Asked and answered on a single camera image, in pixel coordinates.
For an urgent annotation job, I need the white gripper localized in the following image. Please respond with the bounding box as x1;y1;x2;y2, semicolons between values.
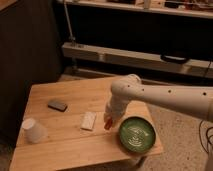
103;97;130;129

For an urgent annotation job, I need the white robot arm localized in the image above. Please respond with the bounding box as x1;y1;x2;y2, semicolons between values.
104;74;213;130

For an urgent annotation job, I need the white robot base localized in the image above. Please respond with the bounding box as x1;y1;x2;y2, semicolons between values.
205;151;213;171

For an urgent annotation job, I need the green ceramic bowl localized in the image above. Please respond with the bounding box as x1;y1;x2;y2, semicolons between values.
118;116;156;153

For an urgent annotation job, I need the white folded cloth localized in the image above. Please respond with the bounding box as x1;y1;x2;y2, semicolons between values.
81;112;96;131

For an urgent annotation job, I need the wooden table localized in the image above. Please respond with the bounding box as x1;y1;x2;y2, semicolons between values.
9;77;139;171

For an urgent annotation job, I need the dark grey sponge block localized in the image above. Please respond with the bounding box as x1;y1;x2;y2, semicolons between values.
48;100;67;112

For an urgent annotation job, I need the white paper cup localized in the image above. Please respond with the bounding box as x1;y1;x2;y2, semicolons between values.
21;118;47;143

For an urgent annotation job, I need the metal shelf rack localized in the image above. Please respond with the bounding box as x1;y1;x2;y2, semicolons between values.
56;0;213;76

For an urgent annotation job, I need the black handle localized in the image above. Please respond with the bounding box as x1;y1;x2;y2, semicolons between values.
160;55;190;64

